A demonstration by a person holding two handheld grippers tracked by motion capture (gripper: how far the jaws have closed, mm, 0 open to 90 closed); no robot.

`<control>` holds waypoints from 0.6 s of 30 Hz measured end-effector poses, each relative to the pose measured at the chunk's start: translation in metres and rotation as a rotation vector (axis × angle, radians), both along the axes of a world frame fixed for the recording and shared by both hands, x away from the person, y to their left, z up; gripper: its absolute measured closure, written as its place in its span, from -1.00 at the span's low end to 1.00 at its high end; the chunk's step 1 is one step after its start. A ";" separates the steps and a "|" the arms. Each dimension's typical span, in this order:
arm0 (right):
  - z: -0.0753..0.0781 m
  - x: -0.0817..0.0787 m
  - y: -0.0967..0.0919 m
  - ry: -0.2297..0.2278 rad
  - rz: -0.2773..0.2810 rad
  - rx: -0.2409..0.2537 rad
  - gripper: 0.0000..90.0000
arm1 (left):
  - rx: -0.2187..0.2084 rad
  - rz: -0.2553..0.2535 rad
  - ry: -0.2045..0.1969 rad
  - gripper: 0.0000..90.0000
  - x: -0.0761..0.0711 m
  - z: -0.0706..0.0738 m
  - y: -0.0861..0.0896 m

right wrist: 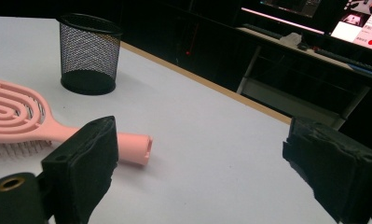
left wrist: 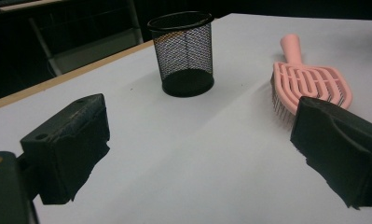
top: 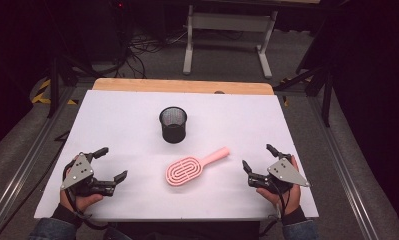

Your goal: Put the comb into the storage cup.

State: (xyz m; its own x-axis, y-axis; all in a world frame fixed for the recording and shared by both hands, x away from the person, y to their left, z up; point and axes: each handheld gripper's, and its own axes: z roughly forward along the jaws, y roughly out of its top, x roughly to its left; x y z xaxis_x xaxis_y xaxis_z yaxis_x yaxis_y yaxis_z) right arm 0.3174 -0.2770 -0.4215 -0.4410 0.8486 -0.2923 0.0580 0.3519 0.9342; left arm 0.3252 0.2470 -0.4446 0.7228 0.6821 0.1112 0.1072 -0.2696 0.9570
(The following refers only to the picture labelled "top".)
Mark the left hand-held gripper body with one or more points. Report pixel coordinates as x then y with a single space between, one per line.
77 171

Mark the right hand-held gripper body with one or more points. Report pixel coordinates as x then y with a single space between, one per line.
283 171

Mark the pink hairbrush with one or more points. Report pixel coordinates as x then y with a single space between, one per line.
183 170

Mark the black mesh pen cup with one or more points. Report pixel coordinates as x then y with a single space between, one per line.
173 133

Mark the person's right hand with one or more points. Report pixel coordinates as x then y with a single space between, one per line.
293 198

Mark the person's left hand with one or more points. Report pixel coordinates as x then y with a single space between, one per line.
85 200

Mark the white board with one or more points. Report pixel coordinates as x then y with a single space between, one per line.
220 126

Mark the black metal stand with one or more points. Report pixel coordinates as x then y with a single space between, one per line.
326 93
55 86

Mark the yellow and black floor tape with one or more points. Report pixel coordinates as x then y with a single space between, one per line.
42 95

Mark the wooden table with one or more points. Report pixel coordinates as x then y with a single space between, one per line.
187 86

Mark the black equipment box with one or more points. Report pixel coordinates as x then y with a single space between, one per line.
103 30

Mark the grey metal floor rail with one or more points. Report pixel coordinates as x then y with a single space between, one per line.
343 173
27 163

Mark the white metal table frame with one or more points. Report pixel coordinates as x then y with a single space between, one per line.
227 21

